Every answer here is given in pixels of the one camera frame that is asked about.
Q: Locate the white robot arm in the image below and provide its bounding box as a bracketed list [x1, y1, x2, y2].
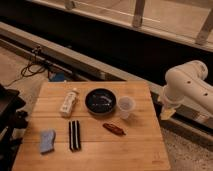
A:
[158, 60, 213, 120]

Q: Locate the blue sponge cloth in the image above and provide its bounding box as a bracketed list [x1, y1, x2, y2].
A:
[40, 130, 56, 154]

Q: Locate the white plastic bottle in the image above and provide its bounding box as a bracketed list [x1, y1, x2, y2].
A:
[59, 88, 78, 118]

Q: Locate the black equipment at left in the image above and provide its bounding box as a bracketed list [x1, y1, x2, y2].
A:
[0, 84, 28, 171]

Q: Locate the dark ceramic bowl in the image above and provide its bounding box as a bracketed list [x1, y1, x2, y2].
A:
[85, 88, 116, 116]

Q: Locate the wooden table board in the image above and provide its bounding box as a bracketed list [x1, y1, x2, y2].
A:
[12, 81, 170, 171]

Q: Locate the black cable on floor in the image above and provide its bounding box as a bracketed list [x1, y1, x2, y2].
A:
[7, 46, 54, 87]

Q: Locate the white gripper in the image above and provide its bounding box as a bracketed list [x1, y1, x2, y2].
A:
[158, 85, 182, 120]

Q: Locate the clear plastic cup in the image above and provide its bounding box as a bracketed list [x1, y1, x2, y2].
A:
[117, 96, 135, 119]

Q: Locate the blue object on floor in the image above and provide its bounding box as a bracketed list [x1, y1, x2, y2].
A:
[49, 73, 65, 82]

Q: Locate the brown wrapped snack bar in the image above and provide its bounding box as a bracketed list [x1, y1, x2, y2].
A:
[103, 123, 125, 136]

